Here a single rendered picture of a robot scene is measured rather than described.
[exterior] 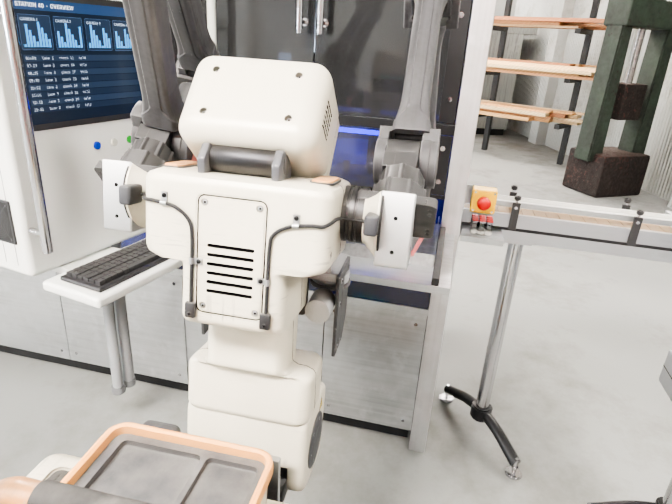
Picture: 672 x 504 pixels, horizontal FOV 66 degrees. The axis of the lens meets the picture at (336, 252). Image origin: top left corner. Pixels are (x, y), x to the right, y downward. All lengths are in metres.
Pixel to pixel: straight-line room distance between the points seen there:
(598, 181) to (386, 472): 4.73
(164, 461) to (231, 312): 0.21
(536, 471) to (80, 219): 1.76
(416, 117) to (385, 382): 1.23
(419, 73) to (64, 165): 0.98
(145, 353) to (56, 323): 0.41
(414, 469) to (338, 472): 0.28
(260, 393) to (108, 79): 1.02
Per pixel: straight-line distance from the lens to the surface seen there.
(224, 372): 0.91
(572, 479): 2.21
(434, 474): 2.04
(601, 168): 6.17
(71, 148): 1.55
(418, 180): 0.81
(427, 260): 1.38
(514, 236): 1.77
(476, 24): 1.56
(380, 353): 1.87
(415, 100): 0.91
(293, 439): 0.94
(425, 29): 0.98
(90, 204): 1.61
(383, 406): 2.00
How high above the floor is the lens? 1.42
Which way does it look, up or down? 22 degrees down
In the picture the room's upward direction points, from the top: 4 degrees clockwise
